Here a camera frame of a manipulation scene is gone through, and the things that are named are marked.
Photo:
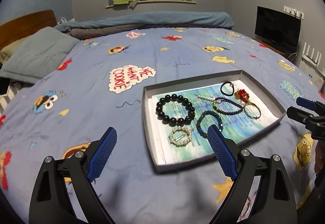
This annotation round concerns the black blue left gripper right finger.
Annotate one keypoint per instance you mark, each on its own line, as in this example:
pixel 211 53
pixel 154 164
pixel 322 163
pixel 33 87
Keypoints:
pixel 274 201

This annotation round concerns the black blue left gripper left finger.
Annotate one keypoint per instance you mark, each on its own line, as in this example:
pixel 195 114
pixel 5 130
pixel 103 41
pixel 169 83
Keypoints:
pixel 50 202

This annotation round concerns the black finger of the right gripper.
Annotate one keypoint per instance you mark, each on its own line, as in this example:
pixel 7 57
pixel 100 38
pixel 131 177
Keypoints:
pixel 298 115

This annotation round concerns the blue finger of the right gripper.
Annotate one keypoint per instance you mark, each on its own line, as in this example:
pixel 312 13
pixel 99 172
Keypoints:
pixel 305 103

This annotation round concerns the thin silver-green bangle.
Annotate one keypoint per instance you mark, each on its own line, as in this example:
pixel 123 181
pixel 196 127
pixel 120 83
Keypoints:
pixel 252 110

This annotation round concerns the red bead gold ornament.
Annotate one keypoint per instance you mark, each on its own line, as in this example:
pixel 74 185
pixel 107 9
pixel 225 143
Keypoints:
pixel 242 95

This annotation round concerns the black flat monitor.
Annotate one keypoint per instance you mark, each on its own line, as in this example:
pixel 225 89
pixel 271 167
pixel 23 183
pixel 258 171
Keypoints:
pixel 279 30

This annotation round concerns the straight pearl hair pin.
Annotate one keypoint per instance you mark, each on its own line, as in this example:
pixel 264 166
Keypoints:
pixel 207 98

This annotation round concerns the round pearl hair clip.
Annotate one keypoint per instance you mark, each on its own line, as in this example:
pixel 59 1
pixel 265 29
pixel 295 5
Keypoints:
pixel 180 136

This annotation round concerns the printed blue-green paper sheet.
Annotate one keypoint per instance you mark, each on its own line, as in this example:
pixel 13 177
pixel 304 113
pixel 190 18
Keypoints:
pixel 210 122

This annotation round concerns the grey shallow cardboard tray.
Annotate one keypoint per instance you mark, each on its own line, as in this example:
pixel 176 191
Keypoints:
pixel 210 117

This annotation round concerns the blue cartoon print bedspread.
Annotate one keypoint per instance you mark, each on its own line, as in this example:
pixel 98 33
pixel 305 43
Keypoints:
pixel 146 179

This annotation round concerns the grey-green pillow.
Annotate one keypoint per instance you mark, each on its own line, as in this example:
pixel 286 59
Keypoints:
pixel 38 56

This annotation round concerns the wooden headboard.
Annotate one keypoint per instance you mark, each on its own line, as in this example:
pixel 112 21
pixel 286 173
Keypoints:
pixel 25 26

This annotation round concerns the folded blue grey blanket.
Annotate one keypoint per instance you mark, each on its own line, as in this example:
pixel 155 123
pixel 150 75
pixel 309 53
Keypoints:
pixel 146 20

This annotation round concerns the white wall hook rack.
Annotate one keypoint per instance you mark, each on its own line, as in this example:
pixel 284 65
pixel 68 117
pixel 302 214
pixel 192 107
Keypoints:
pixel 293 12

